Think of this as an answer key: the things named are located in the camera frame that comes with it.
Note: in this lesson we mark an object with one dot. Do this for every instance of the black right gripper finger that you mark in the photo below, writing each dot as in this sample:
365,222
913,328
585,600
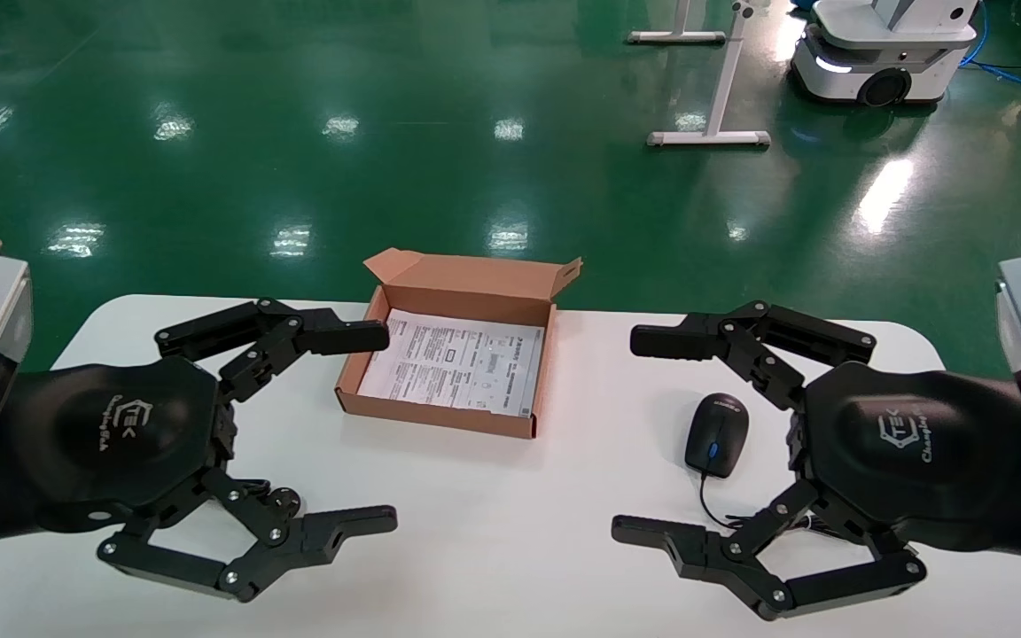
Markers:
723,551
679,341

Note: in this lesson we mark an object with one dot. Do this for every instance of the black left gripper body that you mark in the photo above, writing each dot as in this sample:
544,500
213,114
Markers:
112,434

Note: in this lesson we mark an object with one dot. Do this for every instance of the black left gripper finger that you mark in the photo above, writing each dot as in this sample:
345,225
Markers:
342,337
342,525

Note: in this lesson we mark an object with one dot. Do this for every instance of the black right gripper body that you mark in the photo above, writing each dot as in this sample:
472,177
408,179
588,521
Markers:
909,443

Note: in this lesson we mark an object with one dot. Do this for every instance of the black computer mouse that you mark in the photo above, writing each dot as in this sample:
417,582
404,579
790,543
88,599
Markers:
717,434

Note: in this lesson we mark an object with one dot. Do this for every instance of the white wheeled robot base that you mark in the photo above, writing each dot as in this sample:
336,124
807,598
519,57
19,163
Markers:
883,44

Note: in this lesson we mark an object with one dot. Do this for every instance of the open brown cardboard box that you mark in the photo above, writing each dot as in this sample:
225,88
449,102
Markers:
475,288

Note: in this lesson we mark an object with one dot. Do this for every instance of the printed white paper sheet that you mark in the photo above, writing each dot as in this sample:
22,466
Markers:
457,363

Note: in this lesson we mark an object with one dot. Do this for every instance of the white table stand leg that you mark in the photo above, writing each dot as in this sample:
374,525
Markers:
679,27
723,89

